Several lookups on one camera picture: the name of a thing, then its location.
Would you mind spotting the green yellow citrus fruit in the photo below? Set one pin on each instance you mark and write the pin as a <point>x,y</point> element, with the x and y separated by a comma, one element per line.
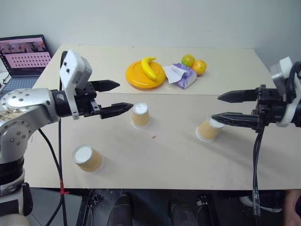
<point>187,60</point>

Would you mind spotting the tan paper cup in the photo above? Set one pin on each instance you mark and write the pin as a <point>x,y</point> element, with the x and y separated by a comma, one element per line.
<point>140,116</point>
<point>208,130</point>
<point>88,160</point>

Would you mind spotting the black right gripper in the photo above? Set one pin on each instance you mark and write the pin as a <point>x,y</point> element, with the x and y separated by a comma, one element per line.
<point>270,106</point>

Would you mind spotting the orange citrus fruit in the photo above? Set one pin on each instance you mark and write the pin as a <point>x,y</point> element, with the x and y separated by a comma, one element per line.
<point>200,67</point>

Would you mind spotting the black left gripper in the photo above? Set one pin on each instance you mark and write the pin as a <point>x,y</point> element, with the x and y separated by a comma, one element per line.
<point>85,101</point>

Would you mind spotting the yellow banana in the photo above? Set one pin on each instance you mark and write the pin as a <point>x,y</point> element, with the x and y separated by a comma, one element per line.
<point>148,68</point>

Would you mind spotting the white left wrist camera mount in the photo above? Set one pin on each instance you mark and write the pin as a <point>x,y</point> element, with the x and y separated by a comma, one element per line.
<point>73,68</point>

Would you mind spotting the orange round plate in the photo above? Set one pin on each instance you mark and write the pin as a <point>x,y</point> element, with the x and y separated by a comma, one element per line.
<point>143,77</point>

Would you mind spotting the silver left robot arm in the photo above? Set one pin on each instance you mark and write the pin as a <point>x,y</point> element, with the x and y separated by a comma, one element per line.
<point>21,110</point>

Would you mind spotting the purple tissue pack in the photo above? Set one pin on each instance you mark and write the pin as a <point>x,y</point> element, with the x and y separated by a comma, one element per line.
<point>183,76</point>

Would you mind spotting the open laptop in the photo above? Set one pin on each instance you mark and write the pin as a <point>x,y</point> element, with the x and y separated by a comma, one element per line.
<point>21,61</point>

